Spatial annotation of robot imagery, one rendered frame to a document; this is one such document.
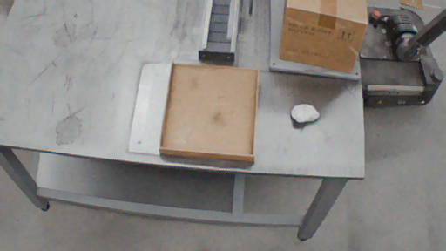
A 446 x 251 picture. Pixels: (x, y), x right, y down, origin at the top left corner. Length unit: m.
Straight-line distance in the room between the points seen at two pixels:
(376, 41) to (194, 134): 1.28
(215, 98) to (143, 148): 0.26
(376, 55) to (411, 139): 0.47
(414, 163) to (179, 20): 1.39
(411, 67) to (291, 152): 1.19
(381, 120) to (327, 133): 1.08
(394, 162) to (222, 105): 1.20
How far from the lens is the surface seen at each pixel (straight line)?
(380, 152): 2.60
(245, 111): 1.62
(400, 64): 2.60
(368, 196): 2.49
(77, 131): 1.64
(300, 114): 1.60
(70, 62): 1.78
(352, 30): 1.54
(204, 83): 1.66
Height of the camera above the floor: 2.25
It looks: 63 degrees down
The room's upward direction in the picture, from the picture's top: 2 degrees clockwise
